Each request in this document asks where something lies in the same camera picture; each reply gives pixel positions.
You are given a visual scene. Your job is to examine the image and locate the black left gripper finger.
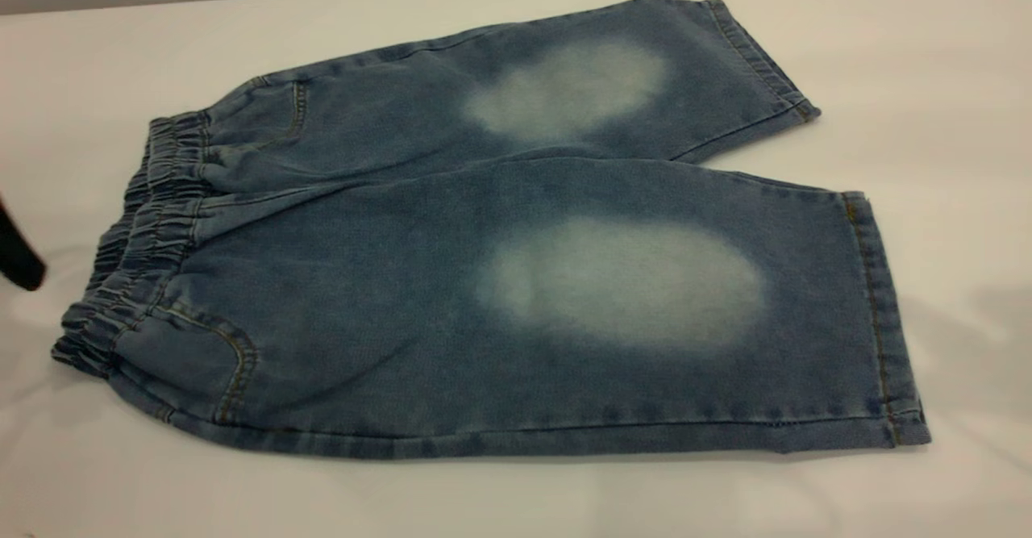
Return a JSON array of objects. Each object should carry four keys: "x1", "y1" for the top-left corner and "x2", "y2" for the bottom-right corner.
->
[{"x1": 0, "y1": 198, "x2": 47, "y2": 291}]

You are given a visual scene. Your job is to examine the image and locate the blue denim pants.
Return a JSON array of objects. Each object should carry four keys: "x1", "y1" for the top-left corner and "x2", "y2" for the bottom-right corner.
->
[{"x1": 51, "y1": 0, "x2": 933, "y2": 460}]

